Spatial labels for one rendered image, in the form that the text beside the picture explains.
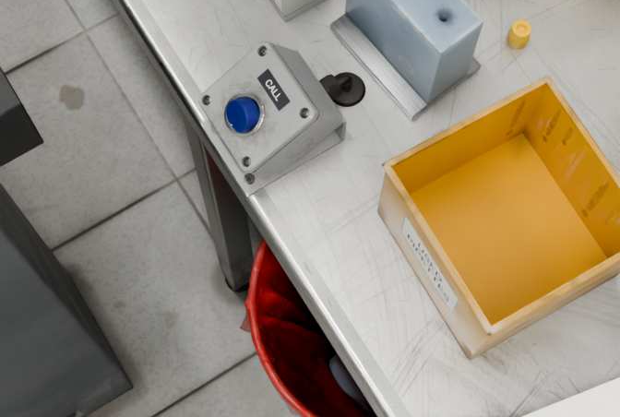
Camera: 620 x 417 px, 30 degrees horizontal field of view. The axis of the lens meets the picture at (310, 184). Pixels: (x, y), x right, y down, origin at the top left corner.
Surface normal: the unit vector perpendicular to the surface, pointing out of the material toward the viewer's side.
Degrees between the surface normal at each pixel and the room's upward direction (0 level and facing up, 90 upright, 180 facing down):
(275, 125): 30
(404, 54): 90
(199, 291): 0
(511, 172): 0
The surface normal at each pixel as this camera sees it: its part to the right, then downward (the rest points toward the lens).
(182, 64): 0.00, -0.33
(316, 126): 0.53, 0.80
